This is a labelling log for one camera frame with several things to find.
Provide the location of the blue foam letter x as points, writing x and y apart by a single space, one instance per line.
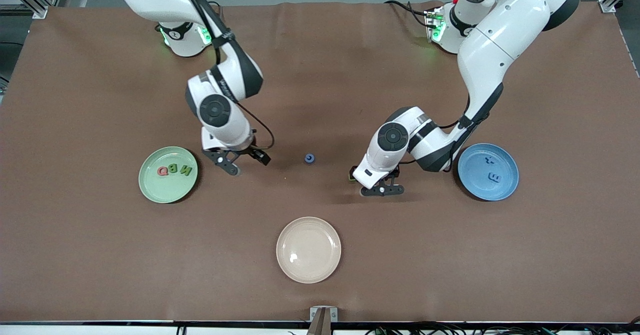
490 160

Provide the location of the brown table mat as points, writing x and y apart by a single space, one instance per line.
100 255

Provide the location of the blue foam letter m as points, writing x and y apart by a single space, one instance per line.
494 177

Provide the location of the metal left arm base bracket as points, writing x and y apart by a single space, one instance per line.
432 25

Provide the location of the green plate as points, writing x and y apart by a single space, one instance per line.
160 190

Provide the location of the blue plate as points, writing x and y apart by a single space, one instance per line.
475 180

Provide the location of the green foam letter N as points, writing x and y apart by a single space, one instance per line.
186 170

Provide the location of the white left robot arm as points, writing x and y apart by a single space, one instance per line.
495 35

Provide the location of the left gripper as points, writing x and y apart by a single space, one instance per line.
353 173

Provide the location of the blue foam letter G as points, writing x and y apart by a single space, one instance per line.
306 159

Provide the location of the metal right arm base bracket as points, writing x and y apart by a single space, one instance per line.
205 35

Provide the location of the green foam letter B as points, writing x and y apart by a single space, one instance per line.
173 169

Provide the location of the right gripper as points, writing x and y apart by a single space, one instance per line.
248 151

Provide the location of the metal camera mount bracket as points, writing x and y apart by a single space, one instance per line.
323 317

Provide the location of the black table edge trim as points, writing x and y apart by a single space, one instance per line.
150 322

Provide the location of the red foam letter Q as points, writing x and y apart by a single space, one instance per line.
162 171

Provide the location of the beige plate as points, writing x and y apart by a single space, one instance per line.
308 250

